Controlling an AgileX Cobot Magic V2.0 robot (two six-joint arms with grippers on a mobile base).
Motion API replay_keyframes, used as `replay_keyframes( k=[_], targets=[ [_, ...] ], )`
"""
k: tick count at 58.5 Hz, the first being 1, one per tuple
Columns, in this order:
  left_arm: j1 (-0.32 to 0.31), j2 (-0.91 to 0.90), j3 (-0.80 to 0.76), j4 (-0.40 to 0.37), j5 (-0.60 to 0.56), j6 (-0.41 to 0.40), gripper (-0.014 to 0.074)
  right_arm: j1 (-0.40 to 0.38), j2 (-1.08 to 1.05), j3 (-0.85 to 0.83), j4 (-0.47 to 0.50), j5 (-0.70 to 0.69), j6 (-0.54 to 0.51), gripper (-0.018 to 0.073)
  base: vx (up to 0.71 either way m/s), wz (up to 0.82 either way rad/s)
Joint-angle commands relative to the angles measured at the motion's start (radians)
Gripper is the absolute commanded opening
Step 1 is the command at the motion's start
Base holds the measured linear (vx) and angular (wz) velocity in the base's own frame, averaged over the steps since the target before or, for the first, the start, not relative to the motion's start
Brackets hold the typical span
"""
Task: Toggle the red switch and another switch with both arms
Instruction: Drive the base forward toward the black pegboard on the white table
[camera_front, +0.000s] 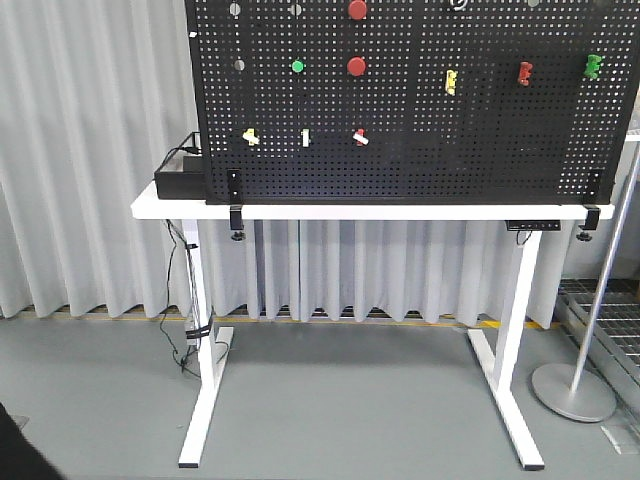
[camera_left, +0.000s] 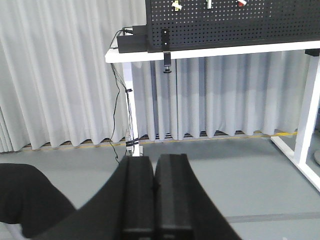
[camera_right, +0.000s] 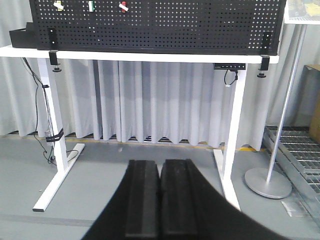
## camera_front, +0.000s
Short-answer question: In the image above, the black table clamp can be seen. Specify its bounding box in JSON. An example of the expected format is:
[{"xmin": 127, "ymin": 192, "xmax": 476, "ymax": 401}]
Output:
[
  {"xmin": 576, "ymin": 170, "xmax": 601, "ymax": 242},
  {"xmin": 227, "ymin": 169, "xmax": 246, "ymax": 241}
]

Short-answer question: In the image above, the lower red push button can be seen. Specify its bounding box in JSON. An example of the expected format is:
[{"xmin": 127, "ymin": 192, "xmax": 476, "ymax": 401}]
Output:
[{"xmin": 346, "ymin": 56, "xmax": 367, "ymax": 77}]

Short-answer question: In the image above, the upper red push button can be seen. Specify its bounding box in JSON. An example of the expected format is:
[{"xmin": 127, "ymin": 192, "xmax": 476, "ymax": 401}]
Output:
[{"xmin": 347, "ymin": 0, "xmax": 368, "ymax": 21}]

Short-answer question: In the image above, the black perforated pegboard panel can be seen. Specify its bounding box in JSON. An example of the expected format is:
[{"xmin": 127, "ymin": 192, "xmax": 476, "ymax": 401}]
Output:
[{"xmin": 185, "ymin": 1, "xmax": 639, "ymax": 205}]

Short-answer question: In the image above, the red toggle switch row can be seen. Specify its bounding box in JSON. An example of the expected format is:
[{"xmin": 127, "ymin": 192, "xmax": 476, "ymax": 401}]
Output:
[{"xmin": 352, "ymin": 129, "xmax": 369, "ymax": 146}]

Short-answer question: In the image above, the black electronics box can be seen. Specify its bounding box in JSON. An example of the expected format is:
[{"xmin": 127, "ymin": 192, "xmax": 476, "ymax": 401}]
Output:
[{"xmin": 154, "ymin": 132, "xmax": 206, "ymax": 200}]

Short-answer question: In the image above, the red push button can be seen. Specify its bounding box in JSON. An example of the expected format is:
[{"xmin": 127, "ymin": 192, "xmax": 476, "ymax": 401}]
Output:
[
  {"xmin": 346, "ymin": 56, "xmax": 367, "ymax": 77},
  {"xmin": 347, "ymin": 0, "xmax": 368, "ymax": 21}
]

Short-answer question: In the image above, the yellow toggle switch lower left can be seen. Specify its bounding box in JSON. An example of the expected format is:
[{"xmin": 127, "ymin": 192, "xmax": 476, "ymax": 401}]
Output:
[{"xmin": 242, "ymin": 128, "xmax": 260, "ymax": 146}]

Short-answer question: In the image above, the white green toggle switch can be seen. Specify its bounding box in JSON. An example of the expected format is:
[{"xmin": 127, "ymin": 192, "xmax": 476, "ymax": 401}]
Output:
[{"xmin": 301, "ymin": 129, "xmax": 310, "ymax": 148}]

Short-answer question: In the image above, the left black table clamp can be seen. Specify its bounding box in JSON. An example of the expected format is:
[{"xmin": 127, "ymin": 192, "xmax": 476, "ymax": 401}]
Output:
[{"xmin": 227, "ymin": 169, "xmax": 246, "ymax": 241}]

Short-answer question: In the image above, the white standing desk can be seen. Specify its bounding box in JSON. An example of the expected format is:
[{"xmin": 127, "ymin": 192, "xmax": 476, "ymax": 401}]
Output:
[{"xmin": 131, "ymin": 183, "xmax": 615, "ymax": 471}]

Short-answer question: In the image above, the green illuminated push button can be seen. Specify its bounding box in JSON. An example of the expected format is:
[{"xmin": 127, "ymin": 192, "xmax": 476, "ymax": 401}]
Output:
[{"xmin": 291, "ymin": 60, "xmax": 305, "ymax": 73}]

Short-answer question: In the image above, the black desk control panel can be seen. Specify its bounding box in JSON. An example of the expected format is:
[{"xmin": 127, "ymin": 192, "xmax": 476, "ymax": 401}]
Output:
[{"xmin": 505, "ymin": 220, "xmax": 561, "ymax": 232}]

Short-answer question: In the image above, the grey curtain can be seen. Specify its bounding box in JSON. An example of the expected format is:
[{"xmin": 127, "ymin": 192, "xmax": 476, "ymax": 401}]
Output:
[{"xmin": 0, "ymin": 0, "xmax": 640, "ymax": 330}]

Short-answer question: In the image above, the black hanging power cable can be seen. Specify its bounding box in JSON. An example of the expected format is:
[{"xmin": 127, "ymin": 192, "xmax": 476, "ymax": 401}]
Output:
[{"xmin": 158, "ymin": 219, "xmax": 229, "ymax": 380}]

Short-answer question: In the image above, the metal floor grating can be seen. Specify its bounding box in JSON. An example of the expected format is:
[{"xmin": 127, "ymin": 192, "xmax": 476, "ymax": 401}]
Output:
[{"xmin": 555, "ymin": 279, "xmax": 639, "ymax": 406}]

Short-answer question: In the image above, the right black table clamp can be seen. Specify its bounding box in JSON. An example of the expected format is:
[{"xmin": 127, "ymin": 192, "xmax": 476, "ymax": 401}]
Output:
[{"xmin": 576, "ymin": 170, "xmax": 601, "ymax": 242}]

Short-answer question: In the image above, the grey metal floor stand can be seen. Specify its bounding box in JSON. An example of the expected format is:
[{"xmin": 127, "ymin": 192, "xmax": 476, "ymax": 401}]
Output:
[{"xmin": 530, "ymin": 145, "xmax": 640, "ymax": 424}]

